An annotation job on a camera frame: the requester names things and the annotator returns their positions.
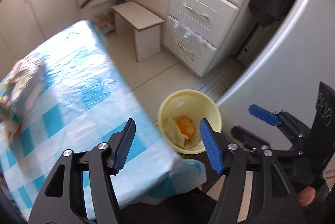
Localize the small white step stool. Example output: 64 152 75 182
112 1 164 63

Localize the blue checkered plastic tablecloth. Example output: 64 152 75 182
1 20 207 219

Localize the yellow trash bin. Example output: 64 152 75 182
157 89 222 155

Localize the orange peel half dome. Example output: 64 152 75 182
177 116 195 141

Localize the silver refrigerator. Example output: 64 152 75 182
216 0 335 151

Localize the crushed grey milk carton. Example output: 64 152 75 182
1 55 46 112

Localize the person's right hand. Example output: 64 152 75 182
296 183 329 207

